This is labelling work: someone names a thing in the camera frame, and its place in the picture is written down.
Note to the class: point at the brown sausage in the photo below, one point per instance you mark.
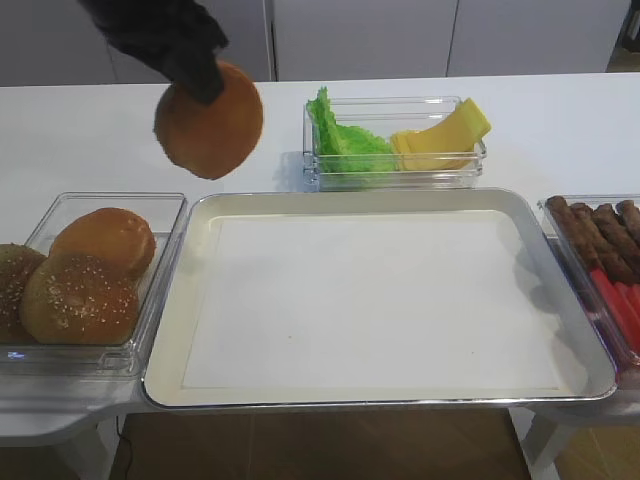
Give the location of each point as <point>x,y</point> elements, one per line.
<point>612,263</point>
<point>630,216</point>
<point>617,235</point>
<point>572,231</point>

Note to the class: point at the sesame bun top right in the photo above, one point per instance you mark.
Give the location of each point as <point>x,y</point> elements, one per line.
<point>74,299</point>

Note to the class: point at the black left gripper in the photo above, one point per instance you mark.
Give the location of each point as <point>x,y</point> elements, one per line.
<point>177,38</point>

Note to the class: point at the clear lettuce cheese container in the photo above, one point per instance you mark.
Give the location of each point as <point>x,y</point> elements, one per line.
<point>384,117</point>

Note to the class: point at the sesame bun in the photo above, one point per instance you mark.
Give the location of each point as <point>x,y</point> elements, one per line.
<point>74,299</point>
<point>18,262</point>

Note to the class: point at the red bacon strips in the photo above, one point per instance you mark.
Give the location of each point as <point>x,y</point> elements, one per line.
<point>621,309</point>

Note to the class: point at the yellow cheese slices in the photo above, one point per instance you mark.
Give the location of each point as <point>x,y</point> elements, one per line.
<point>441,147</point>

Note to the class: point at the sesame bun top left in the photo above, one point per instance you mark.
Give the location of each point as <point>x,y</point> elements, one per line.
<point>18,262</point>

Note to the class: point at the plain bun bottom half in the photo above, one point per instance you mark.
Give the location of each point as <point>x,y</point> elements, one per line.
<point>211,140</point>

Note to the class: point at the green lettuce leaf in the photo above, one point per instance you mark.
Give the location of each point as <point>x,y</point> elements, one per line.
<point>346,149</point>

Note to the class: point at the clear plastic bun container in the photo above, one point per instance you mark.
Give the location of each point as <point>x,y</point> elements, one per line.
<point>165,213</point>

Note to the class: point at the clear meat container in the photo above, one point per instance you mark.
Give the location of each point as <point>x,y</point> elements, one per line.
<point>626,361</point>

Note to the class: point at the silver metal tray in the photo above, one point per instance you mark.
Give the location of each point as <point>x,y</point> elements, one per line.
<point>586,370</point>

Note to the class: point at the white paper tray liner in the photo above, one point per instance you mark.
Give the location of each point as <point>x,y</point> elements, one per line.
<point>409,301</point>

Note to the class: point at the plain brown bun bottom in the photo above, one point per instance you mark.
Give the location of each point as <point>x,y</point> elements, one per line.
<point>116,235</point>

